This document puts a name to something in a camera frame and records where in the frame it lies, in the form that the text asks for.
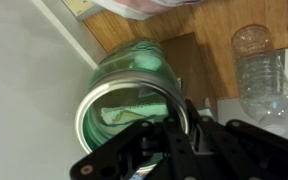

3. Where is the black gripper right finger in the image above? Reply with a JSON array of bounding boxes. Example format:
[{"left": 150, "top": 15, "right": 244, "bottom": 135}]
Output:
[{"left": 184, "top": 97, "right": 288, "bottom": 180}]

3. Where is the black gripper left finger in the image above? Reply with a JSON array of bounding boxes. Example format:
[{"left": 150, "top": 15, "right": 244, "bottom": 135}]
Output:
[{"left": 69, "top": 95, "right": 198, "bottom": 180}]

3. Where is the green glass jar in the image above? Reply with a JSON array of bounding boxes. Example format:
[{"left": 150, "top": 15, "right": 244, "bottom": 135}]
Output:
[{"left": 74, "top": 38, "right": 189, "bottom": 155}]

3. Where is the folded paper slip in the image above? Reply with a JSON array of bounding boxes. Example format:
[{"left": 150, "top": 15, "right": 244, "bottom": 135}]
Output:
[{"left": 100, "top": 103, "right": 170, "bottom": 127}]

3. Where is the clear plastic bottle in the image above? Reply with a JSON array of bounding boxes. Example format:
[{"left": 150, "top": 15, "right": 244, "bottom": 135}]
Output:
[{"left": 230, "top": 23, "right": 288, "bottom": 135}]

